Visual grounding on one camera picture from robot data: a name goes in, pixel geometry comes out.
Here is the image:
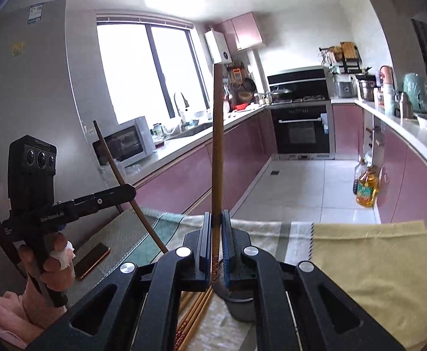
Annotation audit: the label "dark thin chopstick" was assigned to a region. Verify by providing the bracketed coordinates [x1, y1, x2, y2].
[92, 120, 169, 254]

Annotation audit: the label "black mesh utensil holder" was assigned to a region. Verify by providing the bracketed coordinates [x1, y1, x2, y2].
[212, 279, 256, 323]

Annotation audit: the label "wooden chopstick red floral end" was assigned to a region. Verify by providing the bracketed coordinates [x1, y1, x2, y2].
[174, 287, 213, 350]

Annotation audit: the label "brown wooden chopstick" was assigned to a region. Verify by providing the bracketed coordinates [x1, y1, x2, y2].
[211, 63, 224, 282]

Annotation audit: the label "pink sleeve forearm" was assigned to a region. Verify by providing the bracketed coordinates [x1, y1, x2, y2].
[0, 282, 45, 350]

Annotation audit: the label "kitchen window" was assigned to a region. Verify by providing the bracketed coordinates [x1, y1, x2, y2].
[96, 21, 209, 126]

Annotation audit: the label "pink lower kitchen cabinets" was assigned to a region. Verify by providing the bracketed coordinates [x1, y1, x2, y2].
[132, 101, 427, 227]

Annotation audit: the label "person's left hand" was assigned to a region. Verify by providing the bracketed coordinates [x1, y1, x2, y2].
[22, 233, 75, 329]

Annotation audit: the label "patterned beige green tablecloth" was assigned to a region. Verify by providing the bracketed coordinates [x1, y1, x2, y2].
[65, 207, 315, 351]

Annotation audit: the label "white microwave oven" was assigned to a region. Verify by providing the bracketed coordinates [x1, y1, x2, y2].
[99, 116, 156, 166]

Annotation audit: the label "black smartphone with copper edge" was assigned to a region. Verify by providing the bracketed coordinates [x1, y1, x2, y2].
[74, 242, 110, 281]

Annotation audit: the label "silver refrigerator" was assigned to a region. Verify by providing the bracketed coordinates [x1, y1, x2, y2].
[0, 0, 127, 297]

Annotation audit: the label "black built-in oven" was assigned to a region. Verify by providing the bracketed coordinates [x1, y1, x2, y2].
[270, 101, 335, 160]

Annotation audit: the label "yellow cooking oil bottle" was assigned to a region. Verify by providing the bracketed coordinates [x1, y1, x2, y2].
[356, 166, 378, 208]

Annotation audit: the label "yellow cloth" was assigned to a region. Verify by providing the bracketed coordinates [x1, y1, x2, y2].
[311, 221, 427, 350]

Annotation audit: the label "black range hood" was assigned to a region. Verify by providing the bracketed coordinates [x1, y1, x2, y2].
[267, 66, 329, 102]

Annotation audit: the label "white water heater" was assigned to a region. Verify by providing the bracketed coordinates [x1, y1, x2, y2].
[205, 29, 232, 64]

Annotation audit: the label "steel cooking pot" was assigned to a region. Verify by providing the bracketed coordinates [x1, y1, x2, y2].
[357, 75, 376, 101]

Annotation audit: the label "teal kettle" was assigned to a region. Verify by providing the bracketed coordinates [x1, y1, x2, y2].
[403, 73, 427, 114]

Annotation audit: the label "pink wall cabinet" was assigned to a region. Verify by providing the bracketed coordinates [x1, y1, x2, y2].
[214, 12, 264, 53]

